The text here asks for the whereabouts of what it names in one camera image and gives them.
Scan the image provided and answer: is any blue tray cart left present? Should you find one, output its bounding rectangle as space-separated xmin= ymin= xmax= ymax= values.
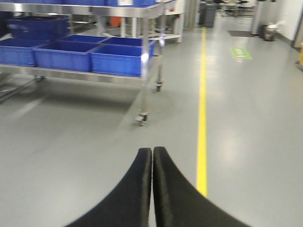
xmin=0 ymin=38 xmax=48 ymax=67

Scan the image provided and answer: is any blue tray cart middle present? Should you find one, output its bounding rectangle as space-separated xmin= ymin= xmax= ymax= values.
xmin=33 ymin=41 xmax=100 ymax=72

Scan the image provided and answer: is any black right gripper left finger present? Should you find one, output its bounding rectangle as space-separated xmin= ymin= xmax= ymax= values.
xmin=67 ymin=148 xmax=152 ymax=227

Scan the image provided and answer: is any steel wheeled cart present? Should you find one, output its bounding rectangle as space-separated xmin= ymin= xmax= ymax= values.
xmin=0 ymin=0 xmax=175 ymax=125

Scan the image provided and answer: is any blue tray cart right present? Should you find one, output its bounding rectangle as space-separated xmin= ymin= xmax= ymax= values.
xmin=90 ymin=44 xmax=143 ymax=77

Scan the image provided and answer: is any gray trash bin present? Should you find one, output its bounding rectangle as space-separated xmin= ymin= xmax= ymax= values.
xmin=198 ymin=1 xmax=217 ymax=27

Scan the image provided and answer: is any dark blue bin on cart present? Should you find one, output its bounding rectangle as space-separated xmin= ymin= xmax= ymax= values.
xmin=6 ymin=16 xmax=69 ymax=41

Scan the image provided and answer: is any blue tray cart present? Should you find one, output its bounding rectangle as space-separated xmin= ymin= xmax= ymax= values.
xmin=90 ymin=44 xmax=143 ymax=77
xmin=33 ymin=41 xmax=100 ymax=72
xmin=0 ymin=38 xmax=48 ymax=67

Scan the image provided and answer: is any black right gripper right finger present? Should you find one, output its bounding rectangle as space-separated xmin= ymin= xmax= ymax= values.
xmin=152 ymin=147 xmax=246 ymax=227

